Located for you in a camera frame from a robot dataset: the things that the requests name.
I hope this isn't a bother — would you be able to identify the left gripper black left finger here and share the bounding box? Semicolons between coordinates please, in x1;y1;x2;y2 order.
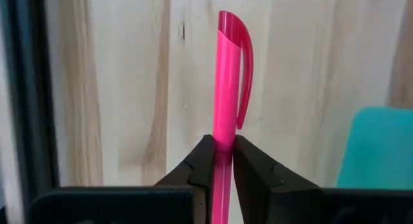
154;134;216;224

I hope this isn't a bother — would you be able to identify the black aluminium table frame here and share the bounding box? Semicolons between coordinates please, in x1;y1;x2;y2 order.
0;0;61;218

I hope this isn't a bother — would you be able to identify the pink pen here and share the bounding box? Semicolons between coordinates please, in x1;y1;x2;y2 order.
211;10;255;224

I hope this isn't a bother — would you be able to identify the green translucent plastic tray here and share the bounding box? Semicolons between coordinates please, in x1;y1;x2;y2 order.
336;106;413;190

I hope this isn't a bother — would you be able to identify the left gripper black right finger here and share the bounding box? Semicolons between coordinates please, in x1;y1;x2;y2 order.
232;134;323;224

